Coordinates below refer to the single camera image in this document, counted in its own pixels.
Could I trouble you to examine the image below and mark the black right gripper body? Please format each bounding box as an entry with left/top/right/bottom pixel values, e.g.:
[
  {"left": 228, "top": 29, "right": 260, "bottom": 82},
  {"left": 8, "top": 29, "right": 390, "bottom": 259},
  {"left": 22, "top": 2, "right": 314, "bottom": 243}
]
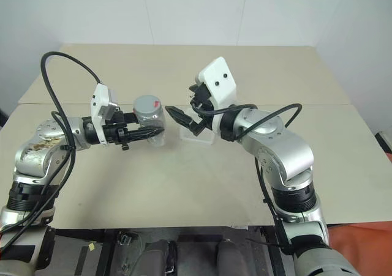
[{"left": 188, "top": 83, "right": 222, "bottom": 136}]

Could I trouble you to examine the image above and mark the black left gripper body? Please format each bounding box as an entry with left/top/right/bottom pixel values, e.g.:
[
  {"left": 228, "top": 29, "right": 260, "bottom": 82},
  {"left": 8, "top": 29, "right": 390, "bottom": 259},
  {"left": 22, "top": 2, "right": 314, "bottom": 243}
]
[{"left": 103, "top": 111, "right": 137, "bottom": 152}]

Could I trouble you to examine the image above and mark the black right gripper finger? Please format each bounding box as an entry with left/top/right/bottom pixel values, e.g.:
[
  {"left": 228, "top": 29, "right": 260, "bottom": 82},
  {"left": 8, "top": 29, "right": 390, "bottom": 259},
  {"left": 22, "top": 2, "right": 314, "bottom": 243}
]
[
  {"left": 188, "top": 84, "right": 205, "bottom": 101},
  {"left": 165, "top": 105, "right": 205, "bottom": 138}
]

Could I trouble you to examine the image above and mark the clear plastic jar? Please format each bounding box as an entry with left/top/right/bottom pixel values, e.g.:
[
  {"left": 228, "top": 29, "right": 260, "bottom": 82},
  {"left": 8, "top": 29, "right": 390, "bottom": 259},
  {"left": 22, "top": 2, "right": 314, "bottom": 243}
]
[{"left": 132, "top": 94, "right": 168, "bottom": 149}]

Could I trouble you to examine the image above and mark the grey jar lid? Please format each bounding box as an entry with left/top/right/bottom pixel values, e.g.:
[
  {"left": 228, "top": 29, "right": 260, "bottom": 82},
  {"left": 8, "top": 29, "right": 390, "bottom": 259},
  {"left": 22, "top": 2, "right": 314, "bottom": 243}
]
[{"left": 132, "top": 94, "right": 162, "bottom": 115}]

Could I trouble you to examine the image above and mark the clear plastic box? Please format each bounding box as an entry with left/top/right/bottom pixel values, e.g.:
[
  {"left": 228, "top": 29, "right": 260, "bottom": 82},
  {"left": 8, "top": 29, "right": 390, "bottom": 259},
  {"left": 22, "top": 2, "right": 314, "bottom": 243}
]
[{"left": 178, "top": 110, "right": 216, "bottom": 147}]

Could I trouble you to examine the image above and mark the small metal buckle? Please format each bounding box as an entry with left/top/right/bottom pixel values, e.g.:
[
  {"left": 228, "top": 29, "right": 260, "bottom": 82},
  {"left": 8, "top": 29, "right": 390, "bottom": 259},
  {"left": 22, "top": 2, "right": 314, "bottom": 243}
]
[{"left": 117, "top": 231, "right": 138, "bottom": 247}]

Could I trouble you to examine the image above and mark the dark object at edge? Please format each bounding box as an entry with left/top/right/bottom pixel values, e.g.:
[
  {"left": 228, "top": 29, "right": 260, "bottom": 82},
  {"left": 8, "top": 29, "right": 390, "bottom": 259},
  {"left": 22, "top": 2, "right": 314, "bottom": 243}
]
[{"left": 0, "top": 106, "right": 10, "bottom": 130}]

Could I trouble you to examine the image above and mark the dark rounded shape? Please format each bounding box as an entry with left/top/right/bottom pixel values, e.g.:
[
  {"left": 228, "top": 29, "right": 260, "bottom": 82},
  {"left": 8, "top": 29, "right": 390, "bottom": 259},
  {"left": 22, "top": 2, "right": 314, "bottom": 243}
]
[
  {"left": 214, "top": 239, "right": 247, "bottom": 276},
  {"left": 143, "top": 240, "right": 179, "bottom": 276}
]

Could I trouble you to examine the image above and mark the black object at edge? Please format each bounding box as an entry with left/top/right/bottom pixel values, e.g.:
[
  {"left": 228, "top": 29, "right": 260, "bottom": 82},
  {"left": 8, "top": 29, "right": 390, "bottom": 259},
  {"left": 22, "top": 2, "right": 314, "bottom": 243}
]
[{"left": 374, "top": 130, "right": 392, "bottom": 154}]

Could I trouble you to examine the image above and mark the orange red fabric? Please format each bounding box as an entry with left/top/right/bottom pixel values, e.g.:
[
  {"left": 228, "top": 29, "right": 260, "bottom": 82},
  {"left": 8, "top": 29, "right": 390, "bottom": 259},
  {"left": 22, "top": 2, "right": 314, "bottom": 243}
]
[{"left": 326, "top": 152, "right": 392, "bottom": 276}]

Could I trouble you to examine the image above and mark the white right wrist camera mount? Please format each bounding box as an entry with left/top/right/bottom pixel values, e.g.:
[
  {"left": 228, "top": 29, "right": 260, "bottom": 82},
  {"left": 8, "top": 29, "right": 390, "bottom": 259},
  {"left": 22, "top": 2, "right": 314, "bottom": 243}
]
[{"left": 195, "top": 56, "right": 238, "bottom": 110}]

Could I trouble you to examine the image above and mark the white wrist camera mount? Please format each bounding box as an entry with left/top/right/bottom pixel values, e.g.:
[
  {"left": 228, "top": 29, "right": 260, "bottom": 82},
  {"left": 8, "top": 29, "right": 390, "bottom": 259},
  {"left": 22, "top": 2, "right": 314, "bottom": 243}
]
[
  {"left": 89, "top": 83, "right": 121, "bottom": 149},
  {"left": 195, "top": 56, "right": 238, "bottom": 110}
]

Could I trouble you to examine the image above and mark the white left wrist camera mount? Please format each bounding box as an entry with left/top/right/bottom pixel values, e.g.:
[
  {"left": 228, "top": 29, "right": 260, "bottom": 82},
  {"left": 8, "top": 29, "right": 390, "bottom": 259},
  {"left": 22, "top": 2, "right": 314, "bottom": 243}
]
[{"left": 89, "top": 83, "right": 121, "bottom": 149}]

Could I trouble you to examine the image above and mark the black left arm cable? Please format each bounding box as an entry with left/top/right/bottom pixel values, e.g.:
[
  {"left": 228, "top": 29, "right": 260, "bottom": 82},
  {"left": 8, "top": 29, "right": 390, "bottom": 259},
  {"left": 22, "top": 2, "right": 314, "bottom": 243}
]
[{"left": 0, "top": 51, "right": 104, "bottom": 256}]

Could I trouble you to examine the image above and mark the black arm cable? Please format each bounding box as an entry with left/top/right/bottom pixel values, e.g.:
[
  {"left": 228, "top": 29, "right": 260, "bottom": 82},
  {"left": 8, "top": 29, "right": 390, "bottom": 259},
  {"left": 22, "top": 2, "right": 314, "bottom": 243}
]
[
  {"left": 189, "top": 100, "right": 304, "bottom": 257},
  {"left": 0, "top": 51, "right": 104, "bottom": 256}
]

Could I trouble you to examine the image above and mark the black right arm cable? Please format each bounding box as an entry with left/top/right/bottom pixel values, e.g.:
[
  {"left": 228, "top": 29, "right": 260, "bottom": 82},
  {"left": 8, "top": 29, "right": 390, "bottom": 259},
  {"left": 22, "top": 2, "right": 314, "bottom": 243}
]
[{"left": 189, "top": 100, "right": 304, "bottom": 257}]

